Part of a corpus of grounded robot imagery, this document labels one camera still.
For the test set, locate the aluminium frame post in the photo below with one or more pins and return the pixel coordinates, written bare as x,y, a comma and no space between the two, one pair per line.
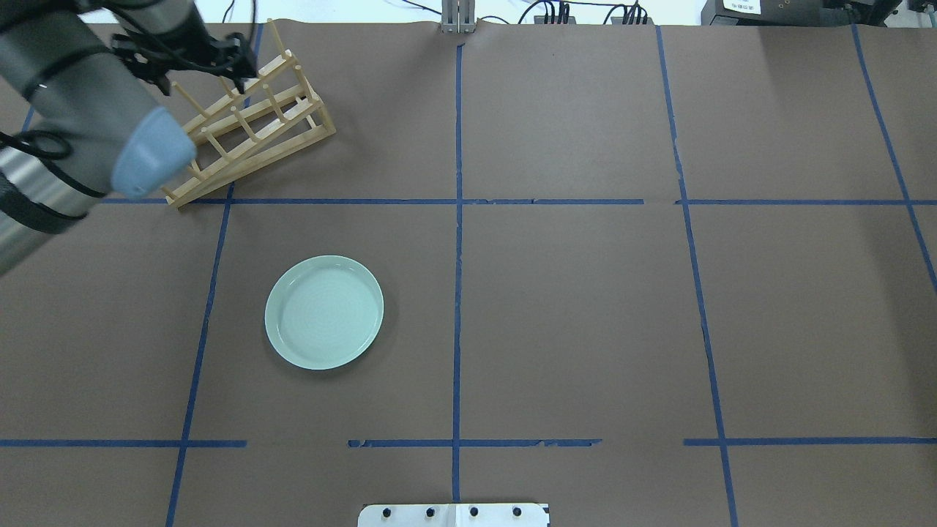
458,16

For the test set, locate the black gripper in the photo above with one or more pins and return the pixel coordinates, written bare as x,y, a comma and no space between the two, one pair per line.
192,31

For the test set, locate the brown paper table cover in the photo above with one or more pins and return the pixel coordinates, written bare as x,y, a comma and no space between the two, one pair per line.
677,276

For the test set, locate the pale green plate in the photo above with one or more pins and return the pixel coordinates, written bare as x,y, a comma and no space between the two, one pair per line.
324,312

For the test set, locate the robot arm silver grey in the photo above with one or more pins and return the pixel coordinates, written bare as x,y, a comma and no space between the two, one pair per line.
83,68

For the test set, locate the wooden dish rack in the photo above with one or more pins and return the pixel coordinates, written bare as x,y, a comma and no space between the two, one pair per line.
277,114

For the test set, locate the white pedestal column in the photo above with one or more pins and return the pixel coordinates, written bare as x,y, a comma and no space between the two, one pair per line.
478,514

